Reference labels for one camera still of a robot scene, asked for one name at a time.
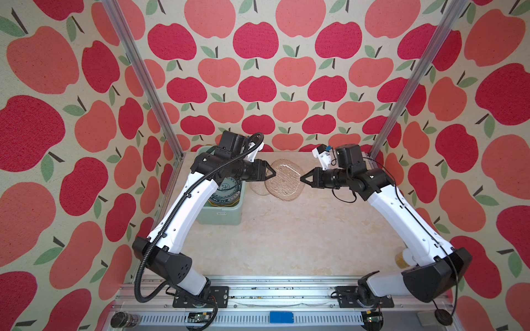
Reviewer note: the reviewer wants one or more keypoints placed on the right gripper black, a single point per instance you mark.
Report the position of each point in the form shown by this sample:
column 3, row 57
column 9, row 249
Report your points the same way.
column 317, row 177

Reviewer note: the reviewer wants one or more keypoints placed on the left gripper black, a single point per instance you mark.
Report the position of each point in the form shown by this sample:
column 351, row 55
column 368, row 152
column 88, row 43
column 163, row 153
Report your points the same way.
column 260, row 172

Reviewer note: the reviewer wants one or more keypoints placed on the brown tinted glass plate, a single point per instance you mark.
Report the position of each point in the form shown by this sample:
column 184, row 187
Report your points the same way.
column 286, row 184

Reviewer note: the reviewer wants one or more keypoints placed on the blue floral ceramic plate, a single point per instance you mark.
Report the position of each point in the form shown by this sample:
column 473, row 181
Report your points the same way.
column 228, row 194

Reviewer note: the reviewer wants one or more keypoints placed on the mint green plastic bin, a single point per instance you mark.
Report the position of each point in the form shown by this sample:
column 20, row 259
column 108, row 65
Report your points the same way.
column 228, row 216

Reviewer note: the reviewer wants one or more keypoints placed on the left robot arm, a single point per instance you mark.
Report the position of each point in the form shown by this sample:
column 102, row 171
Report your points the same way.
column 162, row 262

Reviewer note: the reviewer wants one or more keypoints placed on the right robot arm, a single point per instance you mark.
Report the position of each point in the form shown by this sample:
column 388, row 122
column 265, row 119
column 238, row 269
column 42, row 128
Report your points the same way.
column 434, row 265

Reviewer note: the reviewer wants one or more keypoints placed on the clear glass plate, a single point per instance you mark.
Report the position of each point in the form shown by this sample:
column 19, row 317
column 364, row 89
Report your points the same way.
column 259, row 187

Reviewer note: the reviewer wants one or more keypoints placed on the yellow jar white lid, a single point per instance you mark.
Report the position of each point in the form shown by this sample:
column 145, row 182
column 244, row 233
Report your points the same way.
column 400, row 259

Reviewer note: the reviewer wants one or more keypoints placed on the black round knob right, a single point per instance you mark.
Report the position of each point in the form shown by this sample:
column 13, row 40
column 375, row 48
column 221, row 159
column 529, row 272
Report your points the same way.
column 443, row 317

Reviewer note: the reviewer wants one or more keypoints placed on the black round knob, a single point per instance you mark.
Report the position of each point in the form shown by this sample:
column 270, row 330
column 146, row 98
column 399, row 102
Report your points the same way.
column 443, row 317
column 122, row 320

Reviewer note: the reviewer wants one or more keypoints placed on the black round knob left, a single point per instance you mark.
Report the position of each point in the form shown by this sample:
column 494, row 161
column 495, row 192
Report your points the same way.
column 122, row 320

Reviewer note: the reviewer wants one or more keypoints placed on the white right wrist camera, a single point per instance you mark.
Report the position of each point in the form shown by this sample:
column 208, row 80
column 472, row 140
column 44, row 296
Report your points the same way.
column 325, row 155

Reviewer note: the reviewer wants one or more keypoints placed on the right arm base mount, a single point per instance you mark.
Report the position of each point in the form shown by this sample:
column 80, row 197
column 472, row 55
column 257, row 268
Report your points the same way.
column 348, row 297

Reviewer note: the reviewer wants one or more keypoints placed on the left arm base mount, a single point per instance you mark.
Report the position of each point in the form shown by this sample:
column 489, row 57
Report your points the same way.
column 217, row 294

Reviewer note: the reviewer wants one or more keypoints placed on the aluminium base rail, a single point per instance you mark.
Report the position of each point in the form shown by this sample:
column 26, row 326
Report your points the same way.
column 279, row 303

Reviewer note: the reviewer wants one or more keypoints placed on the left aluminium frame post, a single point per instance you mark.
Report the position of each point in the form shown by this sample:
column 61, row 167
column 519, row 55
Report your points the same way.
column 118, row 20

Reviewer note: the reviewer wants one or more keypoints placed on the aluminium frame post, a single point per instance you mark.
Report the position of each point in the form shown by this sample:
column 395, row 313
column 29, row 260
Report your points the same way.
column 118, row 20
column 440, row 35

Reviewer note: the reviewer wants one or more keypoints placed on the right aluminium frame post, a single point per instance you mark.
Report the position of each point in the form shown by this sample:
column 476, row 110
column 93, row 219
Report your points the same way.
column 440, row 35

